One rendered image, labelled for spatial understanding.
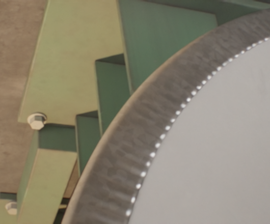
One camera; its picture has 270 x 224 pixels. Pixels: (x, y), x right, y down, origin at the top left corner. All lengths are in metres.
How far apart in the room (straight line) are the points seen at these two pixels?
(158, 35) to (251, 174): 0.46
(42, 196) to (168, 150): 0.80
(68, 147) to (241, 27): 0.58
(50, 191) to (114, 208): 0.82
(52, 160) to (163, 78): 0.65
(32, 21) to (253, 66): 0.51
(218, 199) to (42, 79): 0.67
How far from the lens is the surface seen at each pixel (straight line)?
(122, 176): 0.49
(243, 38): 0.69
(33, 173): 1.24
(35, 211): 1.34
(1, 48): 1.11
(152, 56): 0.92
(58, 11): 1.03
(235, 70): 0.64
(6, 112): 1.22
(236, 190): 0.52
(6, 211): 1.45
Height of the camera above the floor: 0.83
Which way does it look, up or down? 42 degrees down
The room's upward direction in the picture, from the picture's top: 171 degrees clockwise
